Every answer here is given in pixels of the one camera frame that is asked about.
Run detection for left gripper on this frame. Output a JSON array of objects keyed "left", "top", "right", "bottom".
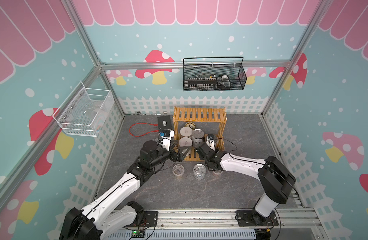
[{"left": 150, "top": 139, "right": 191, "bottom": 168}]

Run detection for orange label seed jar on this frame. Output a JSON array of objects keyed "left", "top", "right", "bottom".
[{"left": 172, "top": 164, "right": 185, "bottom": 178}]

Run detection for wooden two-tier shelf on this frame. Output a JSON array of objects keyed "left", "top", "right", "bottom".
[{"left": 173, "top": 107, "right": 227, "bottom": 150}]

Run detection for red label seed jar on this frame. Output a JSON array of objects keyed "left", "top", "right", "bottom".
[{"left": 211, "top": 170, "right": 223, "bottom": 176}]

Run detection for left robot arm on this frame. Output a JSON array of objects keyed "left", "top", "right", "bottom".
[{"left": 59, "top": 139, "right": 191, "bottom": 240}]

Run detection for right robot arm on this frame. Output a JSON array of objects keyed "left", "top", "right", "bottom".
[{"left": 196, "top": 143, "right": 296, "bottom": 226}]

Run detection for white lid green can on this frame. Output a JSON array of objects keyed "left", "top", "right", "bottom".
[{"left": 179, "top": 137, "right": 193, "bottom": 147}]

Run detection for rear white lid can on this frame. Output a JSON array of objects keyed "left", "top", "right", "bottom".
[{"left": 180, "top": 127, "right": 193, "bottom": 138}]

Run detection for tall green label can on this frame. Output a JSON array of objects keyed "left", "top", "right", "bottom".
[{"left": 192, "top": 129, "right": 204, "bottom": 148}]

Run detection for brown tape roll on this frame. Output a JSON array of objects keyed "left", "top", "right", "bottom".
[{"left": 185, "top": 122, "right": 196, "bottom": 130}]

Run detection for black box device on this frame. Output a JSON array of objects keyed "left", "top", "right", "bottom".
[{"left": 158, "top": 115, "right": 174, "bottom": 133}]

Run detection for green circuit board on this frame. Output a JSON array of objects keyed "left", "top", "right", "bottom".
[{"left": 131, "top": 231, "right": 146, "bottom": 239}]

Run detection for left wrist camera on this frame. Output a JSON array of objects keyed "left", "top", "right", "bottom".
[{"left": 158, "top": 130, "right": 175, "bottom": 151}]

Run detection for red cable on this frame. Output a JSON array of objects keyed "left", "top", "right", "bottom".
[{"left": 129, "top": 122, "right": 159, "bottom": 138}]

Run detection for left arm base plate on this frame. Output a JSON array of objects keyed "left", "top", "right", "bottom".
[{"left": 125, "top": 211, "right": 159, "bottom": 228}]

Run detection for black wire basket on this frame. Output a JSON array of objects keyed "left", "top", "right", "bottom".
[{"left": 183, "top": 57, "right": 247, "bottom": 92}]

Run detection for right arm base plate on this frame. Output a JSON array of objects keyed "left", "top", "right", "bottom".
[{"left": 235, "top": 210, "right": 279, "bottom": 229}]

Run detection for white wire basket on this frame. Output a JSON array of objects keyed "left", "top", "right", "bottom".
[{"left": 53, "top": 82, "right": 115, "bottom": 137}]

